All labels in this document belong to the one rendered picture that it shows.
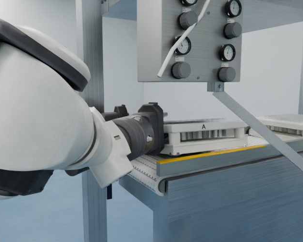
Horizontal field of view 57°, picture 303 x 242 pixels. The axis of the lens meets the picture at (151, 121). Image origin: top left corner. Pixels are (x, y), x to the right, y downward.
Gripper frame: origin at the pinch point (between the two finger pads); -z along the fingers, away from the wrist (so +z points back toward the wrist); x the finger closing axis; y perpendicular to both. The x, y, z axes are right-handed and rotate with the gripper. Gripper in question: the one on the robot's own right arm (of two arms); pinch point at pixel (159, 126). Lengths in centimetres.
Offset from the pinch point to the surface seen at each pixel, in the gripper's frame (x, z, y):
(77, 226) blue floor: 105, -93, -124
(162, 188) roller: 12.9, 7.0, 3.8
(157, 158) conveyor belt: 10.3, -6.4, -4.0
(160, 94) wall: 26, -482, -240
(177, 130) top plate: 0.3, 1.8, 5.7
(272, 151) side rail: 10.1, -23.1, 23.9
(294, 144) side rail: 9.6, -31.7, 29.3
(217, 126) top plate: 0.9, -8.4, 12.1
